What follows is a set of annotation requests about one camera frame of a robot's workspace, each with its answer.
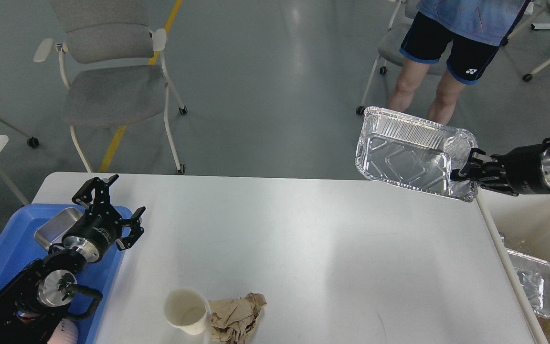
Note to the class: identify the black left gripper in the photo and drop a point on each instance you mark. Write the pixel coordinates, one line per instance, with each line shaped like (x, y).
(93, 235)

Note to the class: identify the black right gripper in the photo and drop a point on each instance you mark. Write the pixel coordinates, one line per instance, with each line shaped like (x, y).
(527, 170)

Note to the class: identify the pink ribbed mug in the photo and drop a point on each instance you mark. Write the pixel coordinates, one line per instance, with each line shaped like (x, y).
(66, 331)

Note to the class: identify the foil tray in bin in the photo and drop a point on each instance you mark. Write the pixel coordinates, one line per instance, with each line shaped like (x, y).
(533, 273)

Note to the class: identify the aluminium foil tray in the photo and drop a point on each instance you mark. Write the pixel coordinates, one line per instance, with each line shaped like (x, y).
(414, 153)

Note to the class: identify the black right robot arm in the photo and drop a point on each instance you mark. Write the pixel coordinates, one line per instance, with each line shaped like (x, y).
(523, 170)

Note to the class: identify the grey chair left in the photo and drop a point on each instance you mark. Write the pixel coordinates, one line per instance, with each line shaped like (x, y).
(99, 98)

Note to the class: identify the grey chair right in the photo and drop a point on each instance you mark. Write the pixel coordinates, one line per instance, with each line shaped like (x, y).
(388, 48)

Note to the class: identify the person in blue shirt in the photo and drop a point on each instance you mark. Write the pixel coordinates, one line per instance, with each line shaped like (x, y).
(474, 31)

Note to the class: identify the grey chair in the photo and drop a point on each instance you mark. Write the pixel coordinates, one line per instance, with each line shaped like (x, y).
(388, 48)
(99, 98)

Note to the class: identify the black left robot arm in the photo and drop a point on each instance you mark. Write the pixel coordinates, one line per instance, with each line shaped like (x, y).
(50, 289)

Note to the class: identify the blue plastic bin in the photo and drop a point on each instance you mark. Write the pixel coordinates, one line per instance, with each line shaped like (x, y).
(18, 248)

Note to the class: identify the crumpled brown paper napkin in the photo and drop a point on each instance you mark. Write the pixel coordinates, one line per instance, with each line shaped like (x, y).
(234, 321)

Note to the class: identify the white paper cup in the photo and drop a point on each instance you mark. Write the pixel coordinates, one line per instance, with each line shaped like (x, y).
(188, 310)

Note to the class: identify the stainless steel rectangular tray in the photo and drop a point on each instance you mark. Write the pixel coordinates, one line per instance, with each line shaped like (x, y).
(52, 231)

